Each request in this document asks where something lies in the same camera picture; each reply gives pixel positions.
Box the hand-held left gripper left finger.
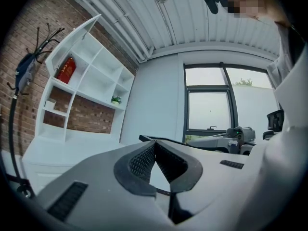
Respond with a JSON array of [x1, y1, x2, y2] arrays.
[[113, 140, 157, 197]]

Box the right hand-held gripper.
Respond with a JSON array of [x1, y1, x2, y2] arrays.
[[187, 126, 257, 156]]

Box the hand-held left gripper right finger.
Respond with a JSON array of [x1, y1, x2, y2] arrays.
[[155, 140, 203, 193]]

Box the white shelf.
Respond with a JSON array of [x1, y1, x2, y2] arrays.
[[36, 13, 135, 144]]

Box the black office chair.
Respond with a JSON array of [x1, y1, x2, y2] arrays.
[[262, 109, 285, 141]]

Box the black framed window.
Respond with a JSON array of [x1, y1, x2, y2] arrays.
[[182, 62, 280, 144]]

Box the person's white shirt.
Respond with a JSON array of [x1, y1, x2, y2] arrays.
[[247, 20, 308, 226]]

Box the white low cabinet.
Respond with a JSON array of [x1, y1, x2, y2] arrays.
[[22, 128, 126, 195]]

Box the small white box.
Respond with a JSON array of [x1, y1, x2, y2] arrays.
[[45, 98, 57, 110]]

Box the red book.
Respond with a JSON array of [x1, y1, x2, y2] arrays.
[[55, 57, 77, 84]]

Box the black coat rack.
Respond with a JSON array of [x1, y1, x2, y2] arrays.
[[5, 22, 66, 198]]

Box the white ceiling pipes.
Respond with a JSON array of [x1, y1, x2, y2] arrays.
[[57, 0, 155, 63]]

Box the dark blue hanging bag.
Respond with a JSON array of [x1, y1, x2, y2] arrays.
[[14, 53, 37, 91]]

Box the black desk cable slot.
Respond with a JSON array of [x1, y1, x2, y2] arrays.
[[219, 159, 245, 170], [47, 181, 89, 222]]

